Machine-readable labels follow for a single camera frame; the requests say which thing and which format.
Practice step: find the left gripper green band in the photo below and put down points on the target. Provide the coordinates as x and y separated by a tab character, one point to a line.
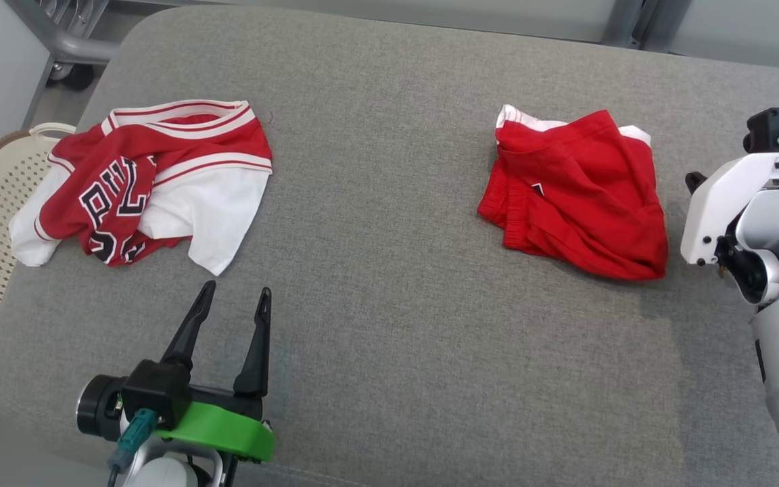
227	429

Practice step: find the grey metal partition post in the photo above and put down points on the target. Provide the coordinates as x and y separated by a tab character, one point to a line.
633	20

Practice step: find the red shorts with white trim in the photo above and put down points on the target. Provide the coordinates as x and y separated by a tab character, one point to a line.
579	196

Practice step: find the grey fabric sofa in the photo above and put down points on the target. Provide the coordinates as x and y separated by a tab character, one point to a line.
396	304

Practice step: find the red and white basketball jersey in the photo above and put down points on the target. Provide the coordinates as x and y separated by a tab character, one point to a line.
126	189

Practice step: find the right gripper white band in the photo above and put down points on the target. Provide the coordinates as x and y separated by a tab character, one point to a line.
724	196

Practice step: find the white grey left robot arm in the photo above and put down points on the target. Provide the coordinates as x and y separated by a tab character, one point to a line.
166	472

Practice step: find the grey metal cart frame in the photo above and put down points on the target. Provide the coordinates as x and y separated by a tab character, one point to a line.
65	44

